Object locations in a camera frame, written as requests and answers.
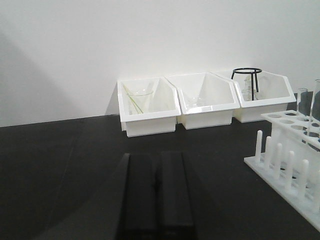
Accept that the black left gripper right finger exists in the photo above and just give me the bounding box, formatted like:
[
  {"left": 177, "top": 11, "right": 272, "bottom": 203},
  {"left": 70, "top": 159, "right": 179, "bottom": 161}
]
[{"left": 158, "top": 151, "right": 196, "bottom": 240}]

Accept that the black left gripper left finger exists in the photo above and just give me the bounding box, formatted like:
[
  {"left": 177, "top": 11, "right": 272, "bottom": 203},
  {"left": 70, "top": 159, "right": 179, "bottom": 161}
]
[{"left": 109, "top": 153, "right": 157, "bottom": 240}]

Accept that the tall clear test tube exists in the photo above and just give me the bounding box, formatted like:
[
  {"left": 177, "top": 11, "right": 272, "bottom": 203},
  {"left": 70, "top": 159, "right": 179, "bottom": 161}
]
[{"left": 307, "top": 79, "right": 320, "bottom": 138}]

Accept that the white test tube rack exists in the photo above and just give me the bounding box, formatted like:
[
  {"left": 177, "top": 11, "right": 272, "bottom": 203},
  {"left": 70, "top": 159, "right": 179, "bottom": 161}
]
[{"left": 244, "top": 110, "right": 320, "bottom": 230}]

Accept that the short clear test tube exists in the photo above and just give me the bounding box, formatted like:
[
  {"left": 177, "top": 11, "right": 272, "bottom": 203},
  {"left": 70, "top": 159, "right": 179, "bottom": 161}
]
[{"left": 296, "top": 88, "right": 308, "bottom": 118}]

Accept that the left white storage bin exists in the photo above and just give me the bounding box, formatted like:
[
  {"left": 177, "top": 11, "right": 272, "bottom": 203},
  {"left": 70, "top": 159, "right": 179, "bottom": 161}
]
[{"left": 117, "top": 77, "right": 181, "bottom": 138}]

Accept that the white storage bin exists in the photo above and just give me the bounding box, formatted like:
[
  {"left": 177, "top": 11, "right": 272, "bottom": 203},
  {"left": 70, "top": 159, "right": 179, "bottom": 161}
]
[
  {"left": 166, "top": 72, "right": 240, "bottom": 130},
  {"left": 215, "top": 70, "right": 296, "bottom": 123},
  {"left": 117, "top": 77, "right": 181, "bottom": 138}
]

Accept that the small glass beaker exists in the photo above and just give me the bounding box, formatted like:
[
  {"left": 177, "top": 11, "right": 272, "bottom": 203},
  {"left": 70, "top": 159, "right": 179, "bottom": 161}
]
[{"left": 188, "top": 97, "right": 205, "bottom": 108}]

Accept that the middle white storage bin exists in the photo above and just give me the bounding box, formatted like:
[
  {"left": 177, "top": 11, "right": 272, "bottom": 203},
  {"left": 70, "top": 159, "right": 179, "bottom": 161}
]
[{"left": 166, "top": 72, "right": 240, "bottom": 130}]

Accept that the right white storage bin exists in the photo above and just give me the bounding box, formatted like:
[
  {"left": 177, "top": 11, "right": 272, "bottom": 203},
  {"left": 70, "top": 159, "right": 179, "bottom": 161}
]
[{"left": 215, "top": 70, "right": 296, "bottom": 123}]

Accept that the clear glass flask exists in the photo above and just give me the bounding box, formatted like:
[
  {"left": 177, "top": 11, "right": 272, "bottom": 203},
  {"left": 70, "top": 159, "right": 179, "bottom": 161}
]
[{"left": 241, "top": 75, "right": 252, "bottom": 101}]

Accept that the black wire tripod stand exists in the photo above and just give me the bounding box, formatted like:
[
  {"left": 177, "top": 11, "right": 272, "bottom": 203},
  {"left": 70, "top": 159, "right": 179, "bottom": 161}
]
[{"left": 231, "top": 67, "right": 262, "bottom": 101}]

